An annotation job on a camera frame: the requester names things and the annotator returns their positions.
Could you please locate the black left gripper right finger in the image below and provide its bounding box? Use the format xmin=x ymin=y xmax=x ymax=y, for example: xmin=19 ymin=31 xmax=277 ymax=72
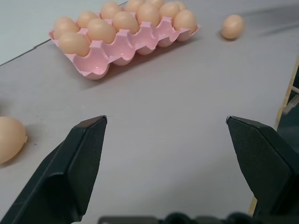
xmin=225 ymin=115 xmax=299 ymax=224

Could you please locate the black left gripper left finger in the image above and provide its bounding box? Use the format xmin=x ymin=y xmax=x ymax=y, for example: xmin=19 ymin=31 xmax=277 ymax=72
xmin=0 ymin=115 xmax=108 ymax=224

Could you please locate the pink plastic egg tray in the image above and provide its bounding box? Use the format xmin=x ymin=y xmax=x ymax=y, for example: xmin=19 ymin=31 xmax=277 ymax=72
xmin=48 ymin=21 xmax=201 ymax=81

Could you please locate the beige egg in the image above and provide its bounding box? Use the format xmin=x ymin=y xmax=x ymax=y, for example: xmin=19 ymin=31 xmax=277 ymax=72
xmin=100 ymin=1 xmax=123 ymax=20
xmin=137 ymin=2 xmax=161 ymax=28
xmin=53 ymin=16 xmax=80 ymax=40
xmin=145 ymin=0 xmax=164 ymax=10
xmin=112 ymin=11 xmax=140 ymax=34
xmin=174 ymin=1 xmax=188 ymax=11
xmin=0 ymin=116 xmax=28 ymax=165
xmin=173 ymin=9 xmax=197 ymax=35
xmin=58 ymin=32 xmax=91 ymax=57
xmin=124 ymin=0 xmax=146 ymax=13
xmin=86 ymin=18 xmax=117 ymax=45
xmin=159 ymin=1 xmax=181 ymax=18
xmin=76 ymin=11 xmax=100 ymax=28
xmin=221 ymin=14 xmax=245 ymax=39

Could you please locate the white metal frame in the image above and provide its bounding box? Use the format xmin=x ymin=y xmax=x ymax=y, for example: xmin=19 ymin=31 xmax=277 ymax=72
xmin=284 ymin=86 xmax=299 ymax=115

